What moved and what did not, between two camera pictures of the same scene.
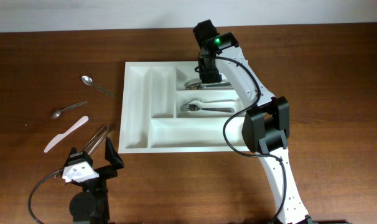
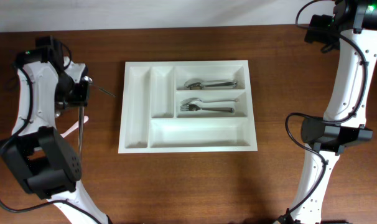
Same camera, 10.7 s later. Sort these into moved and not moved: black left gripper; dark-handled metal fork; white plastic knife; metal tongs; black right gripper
Moved: black left gripper; metal tongs; black right gripper
Not moved: dark-handled metal fork; white plastic knife
